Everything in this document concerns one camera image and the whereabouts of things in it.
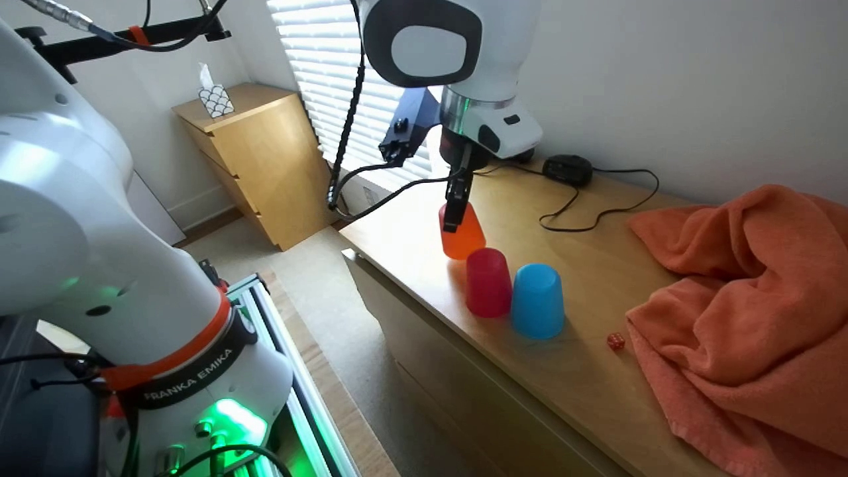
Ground small wooden side cabinet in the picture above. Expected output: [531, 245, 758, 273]
[175, 84, 332, 248]

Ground thin black cable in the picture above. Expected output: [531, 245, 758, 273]
[538, 166, 664, 236]

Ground pink plastic cup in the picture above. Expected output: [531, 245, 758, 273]
[466, 248, 511, 317]

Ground orange towel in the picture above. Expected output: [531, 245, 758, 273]
[625, 184, 848, 477]

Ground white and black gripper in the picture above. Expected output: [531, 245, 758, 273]
[440, 86, 544, 233]

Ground patterned tissue box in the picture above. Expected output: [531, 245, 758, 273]
[199, 64, 233, 119]

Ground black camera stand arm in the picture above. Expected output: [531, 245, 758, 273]
[16, 0, 232, 81]

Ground blue plastic cup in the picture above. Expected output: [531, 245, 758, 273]
[511, 262, 564, 338]

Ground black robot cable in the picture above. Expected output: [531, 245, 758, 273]
[326, 0, 454, 221]

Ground small red crumb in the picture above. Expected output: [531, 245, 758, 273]
[608, 334, 625, 350]

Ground orange plastic cup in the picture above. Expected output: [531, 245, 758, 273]
[440, 206, 486, 259]

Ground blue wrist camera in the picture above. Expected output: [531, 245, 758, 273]
[380, 86, 440, 166]

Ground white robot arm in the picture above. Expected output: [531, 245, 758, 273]
[0, 0, 541, 477]

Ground white window blinds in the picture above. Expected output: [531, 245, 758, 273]
[265, 0, 437, 183]

